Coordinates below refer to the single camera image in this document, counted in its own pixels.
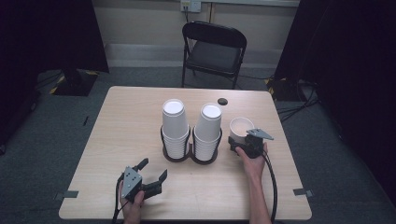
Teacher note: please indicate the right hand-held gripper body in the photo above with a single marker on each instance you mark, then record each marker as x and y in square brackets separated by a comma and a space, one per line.
[253, 144]

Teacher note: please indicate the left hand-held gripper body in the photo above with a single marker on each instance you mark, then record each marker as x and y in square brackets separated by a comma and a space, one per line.
[130, 183]

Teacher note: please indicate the single white paper cup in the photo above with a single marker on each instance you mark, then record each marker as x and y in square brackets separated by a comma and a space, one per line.
[239, 126]

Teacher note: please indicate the stack of white paper cups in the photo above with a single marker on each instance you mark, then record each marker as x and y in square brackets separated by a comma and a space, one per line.
[173, 124]
[207, 133]

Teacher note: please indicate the black double cup holder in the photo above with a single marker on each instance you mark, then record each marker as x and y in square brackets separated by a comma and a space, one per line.
[190, 157]

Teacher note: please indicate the person's right hand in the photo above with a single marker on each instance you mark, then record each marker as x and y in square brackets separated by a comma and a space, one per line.
[253, 166]

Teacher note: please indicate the person's left hand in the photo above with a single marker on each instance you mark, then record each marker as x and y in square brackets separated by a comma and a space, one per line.
[133, 211]

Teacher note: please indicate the black round table grommet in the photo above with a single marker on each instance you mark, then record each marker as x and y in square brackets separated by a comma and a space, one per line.
[222, 101]

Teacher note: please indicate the black stand base yellow tape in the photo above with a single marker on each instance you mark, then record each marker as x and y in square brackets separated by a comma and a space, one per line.
[74, 82]
[281, 88]

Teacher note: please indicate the grey tape strip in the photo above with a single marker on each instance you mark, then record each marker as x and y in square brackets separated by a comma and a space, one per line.
[302, 192]
[67, 194]

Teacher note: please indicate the black pen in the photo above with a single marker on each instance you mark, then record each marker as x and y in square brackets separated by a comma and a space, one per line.
[85, 120]

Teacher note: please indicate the black folding chair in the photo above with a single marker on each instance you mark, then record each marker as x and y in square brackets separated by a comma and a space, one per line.
[214, 56]

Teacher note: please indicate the black curtain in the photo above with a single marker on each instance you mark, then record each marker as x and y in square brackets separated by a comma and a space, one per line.
[351, 62]
[37, 37]

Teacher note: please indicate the white wall socket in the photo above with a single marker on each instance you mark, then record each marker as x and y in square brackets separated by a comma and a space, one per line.
[190, 5]

